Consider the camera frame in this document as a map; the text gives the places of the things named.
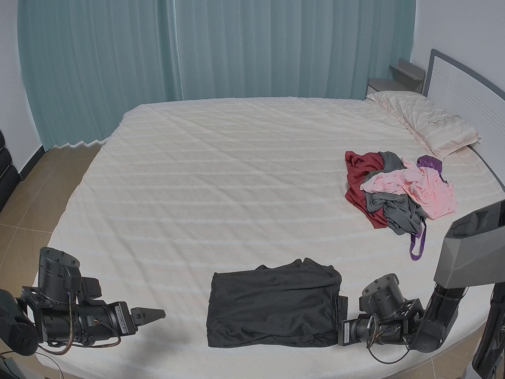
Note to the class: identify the blue-green curtain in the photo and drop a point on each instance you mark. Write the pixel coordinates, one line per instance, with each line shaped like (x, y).
(98, 53)
(296, 34)

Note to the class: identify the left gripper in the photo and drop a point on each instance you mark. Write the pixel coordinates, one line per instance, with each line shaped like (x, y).
(102, 322)

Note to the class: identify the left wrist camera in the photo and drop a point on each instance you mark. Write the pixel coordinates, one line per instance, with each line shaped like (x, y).
(90, 288)

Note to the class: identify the cream pillow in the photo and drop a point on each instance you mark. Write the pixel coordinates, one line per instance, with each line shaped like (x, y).
(430, 120)

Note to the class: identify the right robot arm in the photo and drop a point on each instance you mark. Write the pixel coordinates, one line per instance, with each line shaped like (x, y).
(465, 251)

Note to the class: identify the purple garment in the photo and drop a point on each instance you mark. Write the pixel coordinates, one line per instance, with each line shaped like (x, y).
(430, 162)

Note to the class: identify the pink garment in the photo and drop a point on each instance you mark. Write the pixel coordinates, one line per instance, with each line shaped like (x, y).
(430, 192)

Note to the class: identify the dark red garment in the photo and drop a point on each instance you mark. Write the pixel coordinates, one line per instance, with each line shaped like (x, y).
(359, 176)

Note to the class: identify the black chest of drawers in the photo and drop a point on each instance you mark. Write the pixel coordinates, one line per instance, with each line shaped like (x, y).
(7, 172)

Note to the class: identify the grey bedside table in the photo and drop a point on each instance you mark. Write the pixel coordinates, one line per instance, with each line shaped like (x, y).
(402, 73)

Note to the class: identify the black garment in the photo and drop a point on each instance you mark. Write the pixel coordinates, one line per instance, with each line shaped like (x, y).
(272, 310)

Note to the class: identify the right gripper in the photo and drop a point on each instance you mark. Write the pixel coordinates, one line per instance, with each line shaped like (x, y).
(359, 330)

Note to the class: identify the bed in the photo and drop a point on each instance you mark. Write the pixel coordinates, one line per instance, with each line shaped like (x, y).
(221, 180)

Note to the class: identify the grey garment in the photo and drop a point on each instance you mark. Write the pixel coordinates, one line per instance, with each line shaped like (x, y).
(398, 211)

